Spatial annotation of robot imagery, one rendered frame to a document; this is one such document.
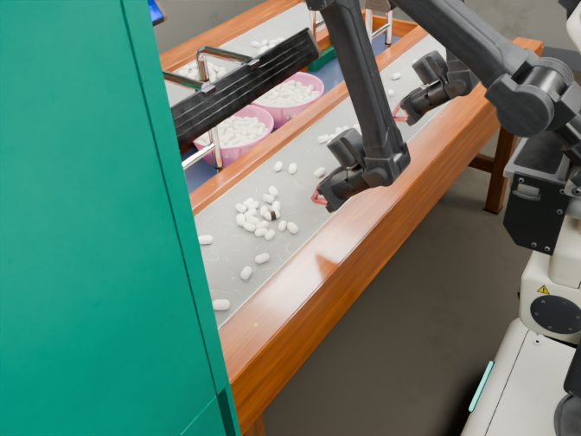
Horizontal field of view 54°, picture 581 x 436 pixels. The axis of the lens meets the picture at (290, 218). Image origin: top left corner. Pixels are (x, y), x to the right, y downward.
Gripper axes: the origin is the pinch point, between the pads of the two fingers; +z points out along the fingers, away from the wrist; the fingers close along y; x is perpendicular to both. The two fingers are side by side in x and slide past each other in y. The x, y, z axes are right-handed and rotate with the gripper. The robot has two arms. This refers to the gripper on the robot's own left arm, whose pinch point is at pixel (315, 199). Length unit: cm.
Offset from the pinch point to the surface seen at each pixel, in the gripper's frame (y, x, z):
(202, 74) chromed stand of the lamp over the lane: -6.4, -38.9, 15.2
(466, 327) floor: -57, 80, 37
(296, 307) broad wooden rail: 22.8, 13.8, -2.1
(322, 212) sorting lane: -8.6, 5.9, 10.4
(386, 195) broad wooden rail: -20.5, 11.8, -0.3
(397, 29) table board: -134, -21, 46
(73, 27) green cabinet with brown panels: 57, -37, -51
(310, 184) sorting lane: -17.0, -0.2, 17.3
